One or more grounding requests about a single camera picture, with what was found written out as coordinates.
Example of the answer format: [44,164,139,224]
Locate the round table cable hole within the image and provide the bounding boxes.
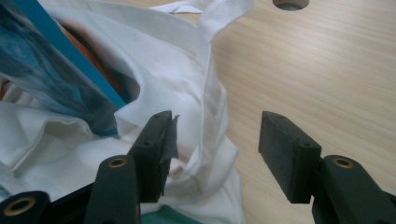
[272,0,310,12]

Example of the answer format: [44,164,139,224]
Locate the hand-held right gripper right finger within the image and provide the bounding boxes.
[258,110,396,224]

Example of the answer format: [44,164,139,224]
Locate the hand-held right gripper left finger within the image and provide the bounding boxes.
[83,109,180,224]

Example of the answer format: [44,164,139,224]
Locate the blue plastic packet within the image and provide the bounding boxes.
[0,0,128,137]

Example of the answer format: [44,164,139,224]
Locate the white tote bag coloured shapes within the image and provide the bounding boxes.
[0,0,256,224]

